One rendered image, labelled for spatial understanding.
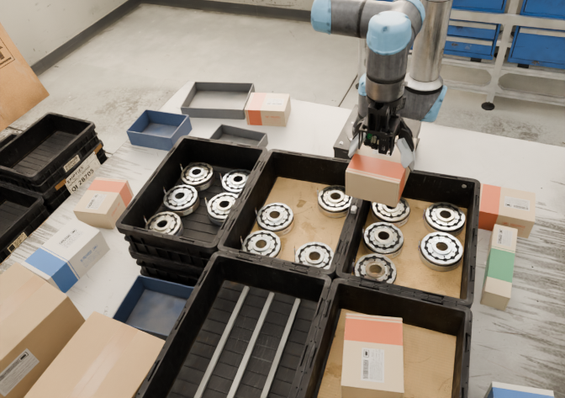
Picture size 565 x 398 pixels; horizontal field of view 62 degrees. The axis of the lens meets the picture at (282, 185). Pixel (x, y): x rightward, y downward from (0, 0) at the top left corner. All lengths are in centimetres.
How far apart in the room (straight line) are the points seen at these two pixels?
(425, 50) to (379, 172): 48
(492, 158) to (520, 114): 152
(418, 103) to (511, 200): 40
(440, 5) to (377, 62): 50
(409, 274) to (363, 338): 26
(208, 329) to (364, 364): 38
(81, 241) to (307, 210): 68
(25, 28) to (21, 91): 59
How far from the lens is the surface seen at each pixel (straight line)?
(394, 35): 88
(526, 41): 308
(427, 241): 128
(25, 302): 138
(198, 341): 117
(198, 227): 138
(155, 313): 140
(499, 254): 142
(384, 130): 98
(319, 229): 132
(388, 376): 102
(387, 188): 105
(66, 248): 154
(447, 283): 124
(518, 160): 182
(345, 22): 100
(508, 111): 330
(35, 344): 135
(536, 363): 134
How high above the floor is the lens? 183
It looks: 44 degrees down
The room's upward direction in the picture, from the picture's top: 7 degrees counter-clockwise
